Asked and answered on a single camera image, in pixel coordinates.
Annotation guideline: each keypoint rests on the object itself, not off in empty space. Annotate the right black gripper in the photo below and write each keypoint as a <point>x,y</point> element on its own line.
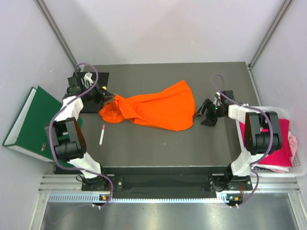
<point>209,121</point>

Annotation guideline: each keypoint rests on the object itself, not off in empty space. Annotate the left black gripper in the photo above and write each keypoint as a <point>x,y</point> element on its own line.
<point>102,94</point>

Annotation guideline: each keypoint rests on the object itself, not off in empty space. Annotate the orange t shirt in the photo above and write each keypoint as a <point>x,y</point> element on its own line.
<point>172,109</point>

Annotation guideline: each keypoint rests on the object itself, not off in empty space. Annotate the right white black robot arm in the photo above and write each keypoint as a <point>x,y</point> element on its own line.
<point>262,136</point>

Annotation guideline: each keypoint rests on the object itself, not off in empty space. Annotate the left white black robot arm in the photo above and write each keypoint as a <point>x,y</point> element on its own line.
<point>66,140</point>

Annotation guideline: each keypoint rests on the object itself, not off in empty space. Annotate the black notebook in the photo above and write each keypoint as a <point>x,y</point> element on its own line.
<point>100,79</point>

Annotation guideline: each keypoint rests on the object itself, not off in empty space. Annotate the pink white marker pen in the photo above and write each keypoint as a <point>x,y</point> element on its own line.
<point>102,135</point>

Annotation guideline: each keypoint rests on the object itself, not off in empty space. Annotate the light pink t shirt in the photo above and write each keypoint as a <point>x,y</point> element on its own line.
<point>290,150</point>

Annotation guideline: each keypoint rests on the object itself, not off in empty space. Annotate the white plastic laundry basket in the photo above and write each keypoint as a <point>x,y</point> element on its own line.
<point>298,167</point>

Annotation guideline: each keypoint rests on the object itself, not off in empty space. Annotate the green ring binder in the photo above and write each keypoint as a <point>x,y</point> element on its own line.
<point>27,134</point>

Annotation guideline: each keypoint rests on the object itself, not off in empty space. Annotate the grey slotted cable duct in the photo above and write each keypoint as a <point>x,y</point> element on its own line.
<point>98,198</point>

